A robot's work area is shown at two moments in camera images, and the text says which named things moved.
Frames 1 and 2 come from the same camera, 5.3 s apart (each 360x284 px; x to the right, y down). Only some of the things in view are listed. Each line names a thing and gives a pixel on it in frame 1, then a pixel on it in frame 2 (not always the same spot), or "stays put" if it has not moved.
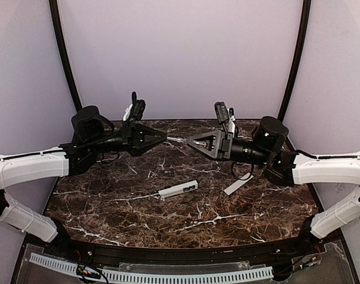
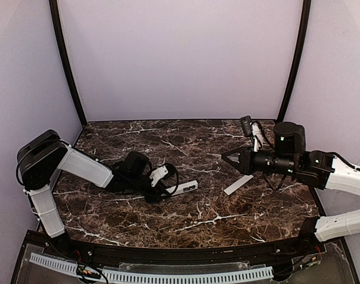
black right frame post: [298, 58] stays put
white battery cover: [247, 177] stays put
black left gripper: [131, 138] → [157, 193]
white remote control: [180, 188] stays put
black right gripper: [226, 144] → [247, 161]
